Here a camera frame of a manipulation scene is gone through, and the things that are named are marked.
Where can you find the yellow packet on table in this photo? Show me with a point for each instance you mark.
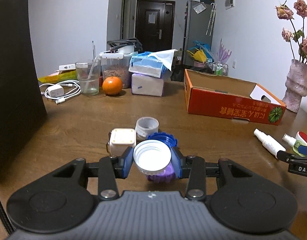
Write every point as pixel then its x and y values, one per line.
pixel 59 77

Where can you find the small white cup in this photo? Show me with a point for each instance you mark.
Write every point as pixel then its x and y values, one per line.
pixel 146 126

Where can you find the green spray bottle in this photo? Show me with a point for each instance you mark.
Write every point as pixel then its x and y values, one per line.
pixel 294 143

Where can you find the white screw cap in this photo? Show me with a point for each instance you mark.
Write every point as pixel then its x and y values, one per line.
pixel 151 157

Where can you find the dark entrance door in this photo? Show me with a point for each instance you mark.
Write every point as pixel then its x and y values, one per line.
pixel 154 24

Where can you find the red white lint brush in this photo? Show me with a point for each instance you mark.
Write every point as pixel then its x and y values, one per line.
pixel 302 137

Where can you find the yellow bag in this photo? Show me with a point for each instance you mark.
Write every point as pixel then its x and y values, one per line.
pixel 197 55

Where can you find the red cardboard box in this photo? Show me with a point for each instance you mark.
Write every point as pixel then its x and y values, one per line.
pixel 227 97

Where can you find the pink textured vase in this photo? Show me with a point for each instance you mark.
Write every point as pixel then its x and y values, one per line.
pixel 296 85

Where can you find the orange fruit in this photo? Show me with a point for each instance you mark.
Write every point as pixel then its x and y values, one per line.
pixel 112 85

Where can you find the blue tissue pack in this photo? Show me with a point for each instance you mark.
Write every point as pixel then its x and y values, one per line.
pixel 153 64

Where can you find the purple tissue pack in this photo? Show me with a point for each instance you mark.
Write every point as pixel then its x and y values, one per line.
pixel 147 85

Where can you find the wire rack with bottles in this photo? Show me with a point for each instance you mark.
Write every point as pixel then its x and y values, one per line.
pixel 220 69

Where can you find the white charger with cable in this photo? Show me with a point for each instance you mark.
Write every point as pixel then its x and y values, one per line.
pixel 61 91

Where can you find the black paper bag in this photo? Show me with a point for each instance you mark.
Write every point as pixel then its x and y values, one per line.
pixel 22 111

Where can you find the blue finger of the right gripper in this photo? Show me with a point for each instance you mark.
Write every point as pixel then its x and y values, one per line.
pixel 302 149
pixel 291 158

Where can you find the white cube container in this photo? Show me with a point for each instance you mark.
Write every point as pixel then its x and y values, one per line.
pixel 120 139

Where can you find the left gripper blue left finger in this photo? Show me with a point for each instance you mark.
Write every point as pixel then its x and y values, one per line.
pixel 124 163

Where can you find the blue screw cap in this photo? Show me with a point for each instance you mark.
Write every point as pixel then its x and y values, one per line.
pixel 166 138

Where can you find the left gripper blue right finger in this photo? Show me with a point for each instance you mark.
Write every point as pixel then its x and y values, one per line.
pixel 181 164

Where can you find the purple screw cap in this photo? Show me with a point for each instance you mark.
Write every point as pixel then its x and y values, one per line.
pixel 166 176

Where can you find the clear food storage container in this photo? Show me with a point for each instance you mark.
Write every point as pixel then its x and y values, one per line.
pixel 116 64

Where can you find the clear glass with straw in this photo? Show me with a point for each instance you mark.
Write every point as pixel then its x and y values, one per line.
pixel 88 75

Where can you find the dried pink roses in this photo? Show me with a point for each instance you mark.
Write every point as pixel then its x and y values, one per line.
pixel 296 37

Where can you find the grey refrigerator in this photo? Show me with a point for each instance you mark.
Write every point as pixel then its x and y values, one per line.
pixel 198 27

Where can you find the white spray bottle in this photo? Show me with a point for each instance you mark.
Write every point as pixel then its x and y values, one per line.
pixel 269 143

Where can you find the black gripper on container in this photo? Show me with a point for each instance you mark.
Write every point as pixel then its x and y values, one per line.
pixel 125 46

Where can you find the purple feather decoration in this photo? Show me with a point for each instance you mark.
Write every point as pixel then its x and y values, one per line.
pixel 223 54

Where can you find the black bag on chair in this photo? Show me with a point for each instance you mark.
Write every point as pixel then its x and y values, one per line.
pixel 177 72

